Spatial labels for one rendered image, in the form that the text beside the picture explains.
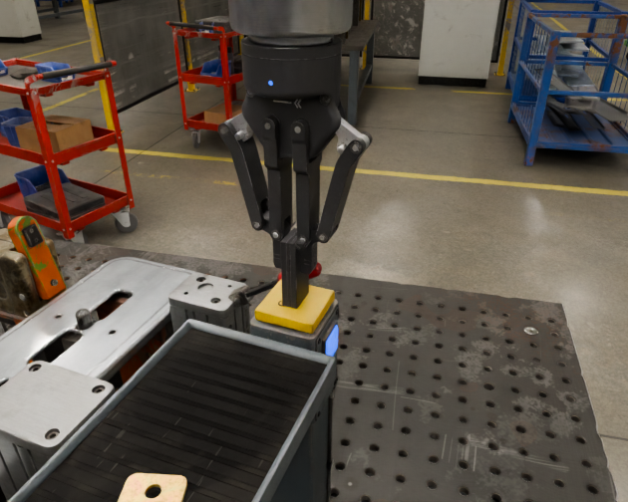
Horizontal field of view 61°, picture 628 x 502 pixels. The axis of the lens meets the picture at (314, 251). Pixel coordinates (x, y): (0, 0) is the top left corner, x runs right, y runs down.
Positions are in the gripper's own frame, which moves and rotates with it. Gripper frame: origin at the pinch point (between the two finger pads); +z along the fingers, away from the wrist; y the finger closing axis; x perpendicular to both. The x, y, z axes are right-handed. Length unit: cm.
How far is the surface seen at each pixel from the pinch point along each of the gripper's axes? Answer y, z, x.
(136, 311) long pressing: 28.8, 19.0, -8.9
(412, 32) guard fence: 138, 71, -692
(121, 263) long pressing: 39.5, 19.0, -18.7
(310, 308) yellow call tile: -1.8, 3.5, 0.8
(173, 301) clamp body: 20.0, 13.4, -6.6
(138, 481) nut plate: 0.8, 2.6, 22.6
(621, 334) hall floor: -73, 119, -178
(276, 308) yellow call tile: 1.1, 3.5, 2.0
